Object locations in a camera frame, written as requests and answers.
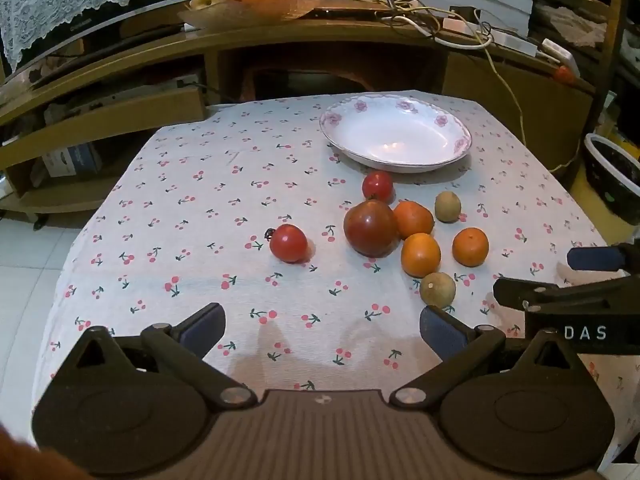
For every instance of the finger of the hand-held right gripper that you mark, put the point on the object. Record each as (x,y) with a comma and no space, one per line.
(595,259)
(550,295)

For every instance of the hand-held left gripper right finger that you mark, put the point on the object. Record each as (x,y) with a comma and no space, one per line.
(441,334)

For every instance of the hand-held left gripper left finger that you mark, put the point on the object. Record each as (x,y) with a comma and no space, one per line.
(202,330)

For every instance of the small brown kiwi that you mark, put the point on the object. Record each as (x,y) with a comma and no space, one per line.
(438,290)
(447,206)

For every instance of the orange tangerine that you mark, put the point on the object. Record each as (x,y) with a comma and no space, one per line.
(421,255)
(416,217)
(470,246)

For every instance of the small red tomato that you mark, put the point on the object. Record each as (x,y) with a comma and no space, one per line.
(377,186)
(288,242)

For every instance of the white floral plate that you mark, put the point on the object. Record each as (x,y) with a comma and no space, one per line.
(395,135)

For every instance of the yellow waste bin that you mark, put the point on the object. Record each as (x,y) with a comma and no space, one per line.
(612,175)

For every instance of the cherry print tablecloth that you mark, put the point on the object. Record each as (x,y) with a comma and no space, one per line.
(200,220)

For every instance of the wooden television stand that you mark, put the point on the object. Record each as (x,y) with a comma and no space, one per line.
(500,100)

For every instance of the small red object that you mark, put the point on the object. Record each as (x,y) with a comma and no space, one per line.
(564,74)

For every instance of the white flat device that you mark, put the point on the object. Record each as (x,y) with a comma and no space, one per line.
(560,55)

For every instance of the blue and white box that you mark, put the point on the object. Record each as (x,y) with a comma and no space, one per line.
(72,160)

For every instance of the dark wooden shelf unit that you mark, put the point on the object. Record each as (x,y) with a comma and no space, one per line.
(615,35)

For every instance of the white power strip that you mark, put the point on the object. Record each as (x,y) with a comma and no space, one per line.
(515,42)

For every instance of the white power adapter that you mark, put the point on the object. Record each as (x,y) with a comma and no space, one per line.
(462,27)

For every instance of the glass fruit bowl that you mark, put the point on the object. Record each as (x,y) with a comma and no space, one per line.
(235,16)

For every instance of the white lace cloth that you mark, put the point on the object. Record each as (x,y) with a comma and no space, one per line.
(55,0)

